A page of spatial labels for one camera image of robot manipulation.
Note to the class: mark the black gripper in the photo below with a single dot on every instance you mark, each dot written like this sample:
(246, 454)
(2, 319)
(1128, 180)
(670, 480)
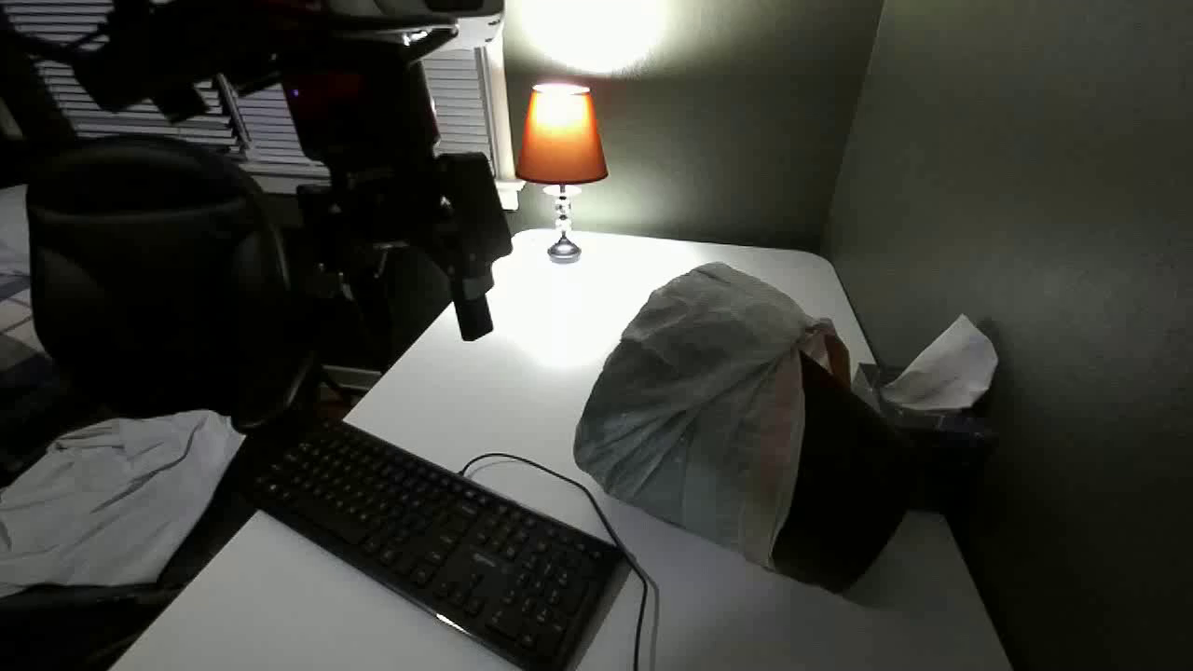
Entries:
(471, 218)

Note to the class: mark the white plastic bin liner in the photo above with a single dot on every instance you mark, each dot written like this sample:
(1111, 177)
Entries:
(695, 398)

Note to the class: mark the black waste bin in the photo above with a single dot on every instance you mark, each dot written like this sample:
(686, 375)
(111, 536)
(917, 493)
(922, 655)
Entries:
(842, 496)

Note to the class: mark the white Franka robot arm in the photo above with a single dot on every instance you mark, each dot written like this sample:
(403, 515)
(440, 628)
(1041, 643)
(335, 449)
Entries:
(358, 112)

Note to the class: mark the orange shade table lamp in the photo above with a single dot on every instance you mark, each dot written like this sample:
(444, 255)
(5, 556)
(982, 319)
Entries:
(559, 136)

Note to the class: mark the white window blinds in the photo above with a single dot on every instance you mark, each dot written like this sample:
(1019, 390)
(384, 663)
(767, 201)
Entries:
(459, 100)

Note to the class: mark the black computer keyboard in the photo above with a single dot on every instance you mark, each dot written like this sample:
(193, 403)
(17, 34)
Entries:
(434, 542)

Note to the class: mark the black office chair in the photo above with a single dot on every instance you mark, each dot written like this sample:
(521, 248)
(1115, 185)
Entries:
(149, 274)

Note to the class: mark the white cloth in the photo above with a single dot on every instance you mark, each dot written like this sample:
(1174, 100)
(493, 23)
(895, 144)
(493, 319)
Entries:
(113, 496)

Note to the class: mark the white tissue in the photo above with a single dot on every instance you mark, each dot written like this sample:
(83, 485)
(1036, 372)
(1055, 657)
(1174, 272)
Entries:
(952, 366)

